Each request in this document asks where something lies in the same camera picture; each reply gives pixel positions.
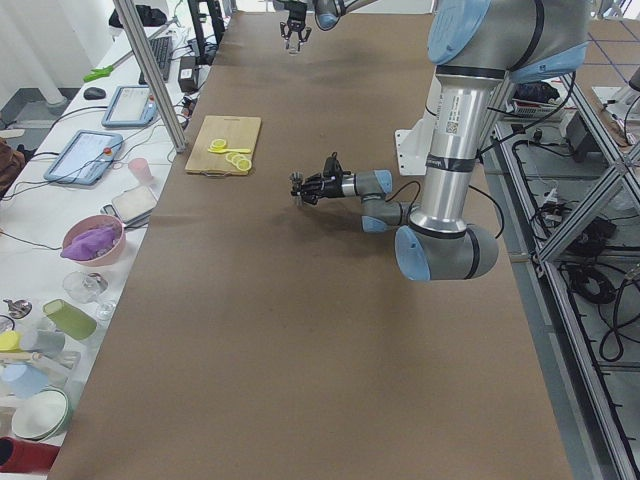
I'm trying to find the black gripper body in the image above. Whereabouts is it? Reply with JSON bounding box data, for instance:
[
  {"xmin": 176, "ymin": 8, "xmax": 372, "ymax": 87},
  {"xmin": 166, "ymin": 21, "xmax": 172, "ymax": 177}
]
[
  {"xmin": 315, "ymin": 174, "xmax": 344, "ymax": 199},
  {"xmin": 284, "ymin": 1, "xmax": 308, "ymax": 28}
]

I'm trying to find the steel jigger measuring cup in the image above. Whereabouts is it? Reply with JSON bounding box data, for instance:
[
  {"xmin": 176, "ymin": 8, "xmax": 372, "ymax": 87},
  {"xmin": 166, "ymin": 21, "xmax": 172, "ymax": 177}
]
[{"xmin": 289, "ymin": 171, "xmax": 304, "ymax": 206}]

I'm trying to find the clear glass pitcher cup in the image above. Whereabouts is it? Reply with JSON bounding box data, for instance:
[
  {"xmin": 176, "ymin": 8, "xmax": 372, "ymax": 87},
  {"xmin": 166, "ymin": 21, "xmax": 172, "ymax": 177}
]
[{"xmin": 287, "ymin": 38, "xmax": 300, "ymax": 55}]

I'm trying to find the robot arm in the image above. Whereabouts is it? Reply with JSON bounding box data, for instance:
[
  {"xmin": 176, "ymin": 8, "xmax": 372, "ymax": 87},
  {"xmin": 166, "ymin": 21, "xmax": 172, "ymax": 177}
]
[
  {"xmin": 280, "ymin": 0, "xmax": 374, "ymax": 54},
  {"xmin": 291, "ymin": 1, "xmax": 592, "ymax": 281}
]

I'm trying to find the pink plastic cup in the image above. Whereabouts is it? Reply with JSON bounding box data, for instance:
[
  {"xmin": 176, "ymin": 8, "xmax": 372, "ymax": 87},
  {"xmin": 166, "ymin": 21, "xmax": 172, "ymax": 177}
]
[{"xmin": 128, "ymin": 157, "xmax": 154, "ymax": 185}]

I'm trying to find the green plastic cup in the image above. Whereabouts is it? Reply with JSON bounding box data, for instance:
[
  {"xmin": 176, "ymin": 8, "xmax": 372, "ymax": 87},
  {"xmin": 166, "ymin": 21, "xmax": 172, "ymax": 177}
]
[{"xmin": 42, "ymin": 299, "xmax": 97, "ymax": 340}]

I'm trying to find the grey plastic cup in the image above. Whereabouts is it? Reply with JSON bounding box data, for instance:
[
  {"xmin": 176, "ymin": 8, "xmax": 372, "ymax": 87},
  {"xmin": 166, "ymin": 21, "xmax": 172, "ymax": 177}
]
[{"xmin": 19, "ymin": 329, "xmax": 65, "ymax": 357}]

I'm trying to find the yellow plastic cup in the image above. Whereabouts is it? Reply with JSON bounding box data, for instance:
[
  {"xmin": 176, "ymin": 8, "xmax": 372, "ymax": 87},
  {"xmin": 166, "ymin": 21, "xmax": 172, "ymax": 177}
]
[{"xmin": 0, "ymin": 330, "xmax": 21, "ymax": 353}]

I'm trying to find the light blue plastic cup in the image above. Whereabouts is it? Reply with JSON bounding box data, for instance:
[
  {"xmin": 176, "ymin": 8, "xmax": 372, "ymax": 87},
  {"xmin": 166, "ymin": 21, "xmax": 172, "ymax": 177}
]
[{"xmin": 1, "ymin": 363, "xmax": 49, "ymax": 399}]

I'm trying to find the red cup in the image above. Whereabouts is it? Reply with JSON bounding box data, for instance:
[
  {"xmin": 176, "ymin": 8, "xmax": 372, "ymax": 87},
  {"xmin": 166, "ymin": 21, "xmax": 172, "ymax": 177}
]
[{"xmin": 1, "ymin": 437, "xmax": 60, "ymax": 474}]

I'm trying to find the lemon slice middle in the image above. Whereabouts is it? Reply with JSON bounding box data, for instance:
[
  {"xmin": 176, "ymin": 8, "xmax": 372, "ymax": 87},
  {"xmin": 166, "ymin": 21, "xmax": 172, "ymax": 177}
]
[{"xmin": 229, "ymin": 154, "xmax": 245, "ymax": 165}]

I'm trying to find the bamboo cutting board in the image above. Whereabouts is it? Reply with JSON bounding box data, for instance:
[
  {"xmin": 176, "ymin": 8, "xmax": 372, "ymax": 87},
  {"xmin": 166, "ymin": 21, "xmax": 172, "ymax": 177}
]
[{"xmin": 185, "ymin": 115, "xmax": 262, "ymax": 176}]

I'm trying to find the lemon slice pair top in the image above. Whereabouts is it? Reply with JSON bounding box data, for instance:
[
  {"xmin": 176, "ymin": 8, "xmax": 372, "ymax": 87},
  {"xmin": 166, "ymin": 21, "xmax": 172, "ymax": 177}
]
[{"xmin": 210, "ymin": 138, "xmax": 227, "ymax": 150}]

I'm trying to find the yellow plastic knife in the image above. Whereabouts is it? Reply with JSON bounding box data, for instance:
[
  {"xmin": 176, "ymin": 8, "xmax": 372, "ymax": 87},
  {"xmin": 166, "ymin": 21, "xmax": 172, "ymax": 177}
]
[{"xmin": 207, "ymin": 148, "xmax": 252, "ymax": 154}]

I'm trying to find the black power adapter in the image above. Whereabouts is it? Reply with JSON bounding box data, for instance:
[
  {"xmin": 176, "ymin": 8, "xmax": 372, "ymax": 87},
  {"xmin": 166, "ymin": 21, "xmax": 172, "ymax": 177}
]
[{"xmin": 178, "ymin": 55, "xmax": 199, "ymax": 93}]

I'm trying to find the black keyboard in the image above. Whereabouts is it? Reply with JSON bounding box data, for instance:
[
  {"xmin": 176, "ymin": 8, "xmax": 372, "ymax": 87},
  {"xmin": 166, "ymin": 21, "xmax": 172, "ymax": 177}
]
[{"xmin": 149, "ymin": 36, "xmax": 173, "ymax": 82}]

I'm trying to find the far teach pendant tablet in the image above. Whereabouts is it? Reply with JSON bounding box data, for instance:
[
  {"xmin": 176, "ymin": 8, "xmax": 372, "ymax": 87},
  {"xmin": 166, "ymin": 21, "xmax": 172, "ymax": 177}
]
[{"xmin": 101, "ymin": 85, "xmax": 157, "ymax": 128}]

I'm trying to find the teach pendant tablet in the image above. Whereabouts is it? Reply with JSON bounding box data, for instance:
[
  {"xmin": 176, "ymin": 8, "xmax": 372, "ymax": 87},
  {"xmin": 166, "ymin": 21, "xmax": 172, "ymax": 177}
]
[
  {"xmin": 43, "ymin": 130, "xmax": 124, "ymax": 186},
  {"xmin": 101, "ymin": 85, "xmax": 157, "ymax": 128}
]

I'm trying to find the kitchen scale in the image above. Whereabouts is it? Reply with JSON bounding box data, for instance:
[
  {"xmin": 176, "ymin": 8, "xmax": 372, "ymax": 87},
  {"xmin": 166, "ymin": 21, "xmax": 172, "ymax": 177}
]
[{"xmin": 101, "ymin": 185, "xmax": 157, "ymax": 225}]

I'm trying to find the black computer mouse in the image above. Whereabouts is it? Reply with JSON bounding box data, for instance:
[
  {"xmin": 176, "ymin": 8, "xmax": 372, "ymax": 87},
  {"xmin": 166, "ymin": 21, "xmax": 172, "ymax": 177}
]
[{"xmin": 83, "ymin": 87, "xmax": 107, "ymax": 101}]

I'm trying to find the pink bowl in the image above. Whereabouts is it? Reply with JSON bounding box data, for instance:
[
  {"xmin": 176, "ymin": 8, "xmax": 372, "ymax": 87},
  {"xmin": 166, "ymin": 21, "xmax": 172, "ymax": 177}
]
[{"xmin": 62, "ymin": 214, "xmax": 126, "ymax": 267}]

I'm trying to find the purple cloth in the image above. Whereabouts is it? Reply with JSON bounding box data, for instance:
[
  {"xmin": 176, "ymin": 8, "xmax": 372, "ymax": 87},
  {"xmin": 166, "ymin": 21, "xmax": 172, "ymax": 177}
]
[{"xmin": 61, "ymin": 225, "xmax": 117, "ymax": 261}]

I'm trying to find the near teach pendant tablet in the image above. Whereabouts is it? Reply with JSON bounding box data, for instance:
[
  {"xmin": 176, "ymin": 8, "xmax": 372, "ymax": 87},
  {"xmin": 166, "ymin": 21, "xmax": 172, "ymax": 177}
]
[{"xmin": 43, "ymin": 130, "xmax": 124, "ymax": 186}]

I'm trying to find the wine glass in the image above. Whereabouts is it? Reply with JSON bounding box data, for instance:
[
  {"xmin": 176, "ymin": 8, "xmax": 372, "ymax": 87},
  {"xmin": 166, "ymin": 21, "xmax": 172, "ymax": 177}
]
[{"xmin": 62, "ymin": 271, "xmax": 116, "ymax": 322}]

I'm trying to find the black box on floor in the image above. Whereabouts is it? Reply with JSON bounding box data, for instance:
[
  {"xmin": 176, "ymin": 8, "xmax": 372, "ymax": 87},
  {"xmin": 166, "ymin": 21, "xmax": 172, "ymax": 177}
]
[{"xmin": 564, "ymin": 113, "xmax": 602, "ymax": 163}]

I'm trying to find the wooden rolling pin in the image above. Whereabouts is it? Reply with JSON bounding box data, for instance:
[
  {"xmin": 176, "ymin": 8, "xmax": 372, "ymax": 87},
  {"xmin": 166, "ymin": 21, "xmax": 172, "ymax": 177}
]
[{"xmin": 0, "ymin": 352, "xmax": 44, "ymax": 363}]

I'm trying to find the white green bowl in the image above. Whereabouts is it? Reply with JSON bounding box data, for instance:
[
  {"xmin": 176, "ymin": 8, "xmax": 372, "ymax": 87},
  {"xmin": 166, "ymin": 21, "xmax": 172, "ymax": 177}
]
[{"xmin": 11, "ymin": 388, "xmax": 71, "ymax": 441}]

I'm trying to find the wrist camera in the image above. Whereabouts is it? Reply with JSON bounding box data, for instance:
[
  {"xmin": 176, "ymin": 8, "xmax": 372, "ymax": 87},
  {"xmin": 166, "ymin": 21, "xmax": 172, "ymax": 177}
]
[{"xmin": 323, "ymin": 152, "xmax": 343, "ymax": 178}]

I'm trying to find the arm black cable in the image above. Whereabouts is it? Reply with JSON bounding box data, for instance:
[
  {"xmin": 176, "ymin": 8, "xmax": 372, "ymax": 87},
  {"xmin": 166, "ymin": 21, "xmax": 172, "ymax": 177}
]
[{"xmin": 389, "ymin": 179, "xmax": 506, "ymax": 240}]

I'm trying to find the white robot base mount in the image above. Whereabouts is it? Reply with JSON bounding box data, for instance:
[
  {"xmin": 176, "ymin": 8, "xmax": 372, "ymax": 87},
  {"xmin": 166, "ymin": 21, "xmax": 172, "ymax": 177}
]
[{"xmin": 395, "ymin": 110, "xmax": 435, "ymax": 176}]

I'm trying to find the aluminium frame post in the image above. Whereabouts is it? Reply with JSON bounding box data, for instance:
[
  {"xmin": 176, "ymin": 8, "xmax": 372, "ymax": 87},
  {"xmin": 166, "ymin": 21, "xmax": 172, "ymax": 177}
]
[{"xmin": 113, "ymin": 0, "xmax": 187, "ymax": 153}]

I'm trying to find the green handled tool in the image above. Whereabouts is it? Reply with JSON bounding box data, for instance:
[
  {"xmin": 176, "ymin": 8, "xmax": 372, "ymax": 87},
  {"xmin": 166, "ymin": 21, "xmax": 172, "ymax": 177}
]
[{"xmin": 83, "ymin": 50, "xmax": 134, "ymax": 83}]

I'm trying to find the aluminium frame rail structure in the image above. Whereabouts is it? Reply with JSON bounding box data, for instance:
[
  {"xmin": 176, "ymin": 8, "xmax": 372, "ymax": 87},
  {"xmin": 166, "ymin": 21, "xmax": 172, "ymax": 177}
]
[{"xmin": 479, "ymin": 29, "xmax": 640, "ymax": 480}]

